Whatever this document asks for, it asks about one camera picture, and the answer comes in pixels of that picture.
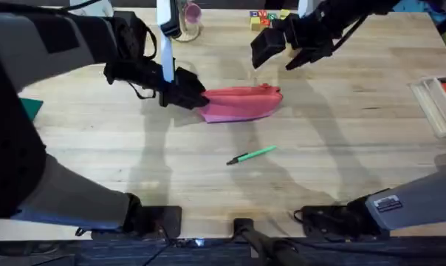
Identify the clear plastic box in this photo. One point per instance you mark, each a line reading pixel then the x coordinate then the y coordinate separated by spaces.
pixel 435 107

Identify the right wrist upright plate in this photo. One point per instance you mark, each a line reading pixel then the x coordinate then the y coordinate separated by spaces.
pixel 307 7

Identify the blue object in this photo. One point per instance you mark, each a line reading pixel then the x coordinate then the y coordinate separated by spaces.
pixel 415 7

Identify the pink cup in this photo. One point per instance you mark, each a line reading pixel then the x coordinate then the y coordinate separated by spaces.
pixel 192 12

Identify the left wrist upright plate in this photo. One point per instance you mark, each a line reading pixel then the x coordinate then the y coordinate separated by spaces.
pixel 167 44

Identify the black camera stand pole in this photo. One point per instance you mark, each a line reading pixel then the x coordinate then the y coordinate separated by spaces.
pixel 263 244

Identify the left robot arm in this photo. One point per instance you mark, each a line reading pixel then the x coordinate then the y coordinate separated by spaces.
pixel 60 199

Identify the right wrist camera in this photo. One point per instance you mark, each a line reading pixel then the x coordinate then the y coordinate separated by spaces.
pixel 268 47

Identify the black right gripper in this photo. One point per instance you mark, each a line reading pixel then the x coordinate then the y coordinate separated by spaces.
pixel 311 31

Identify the black rail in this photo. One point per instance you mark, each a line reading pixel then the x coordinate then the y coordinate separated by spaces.
pixel 223 253

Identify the green flat sheet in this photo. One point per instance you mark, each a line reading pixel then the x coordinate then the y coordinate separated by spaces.
pixel 31 108

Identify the green pen with black cap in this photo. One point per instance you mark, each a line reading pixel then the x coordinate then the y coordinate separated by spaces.
pixel 252 155

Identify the pink soft zip bag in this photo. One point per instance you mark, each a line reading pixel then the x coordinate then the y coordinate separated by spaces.
pixel 241 103

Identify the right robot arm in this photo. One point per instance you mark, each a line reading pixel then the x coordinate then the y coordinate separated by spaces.
pixel 411 201

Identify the cup stand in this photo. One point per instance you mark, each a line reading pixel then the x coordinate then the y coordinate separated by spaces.
pixel 188 33

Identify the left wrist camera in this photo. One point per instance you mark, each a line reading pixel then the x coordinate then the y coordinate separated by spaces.
pixel 189 81

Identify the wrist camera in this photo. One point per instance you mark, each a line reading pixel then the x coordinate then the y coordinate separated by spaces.
pixel 268 47
pixel 189 81

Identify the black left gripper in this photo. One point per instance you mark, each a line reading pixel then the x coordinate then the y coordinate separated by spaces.
pixel 134 72

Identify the board with toy blocks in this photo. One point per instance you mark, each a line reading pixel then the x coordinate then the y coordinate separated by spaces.
pixel 264 19

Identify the wrist upright plate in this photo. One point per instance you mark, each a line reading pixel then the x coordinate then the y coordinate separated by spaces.
pixel 307 7
pixel 167 44

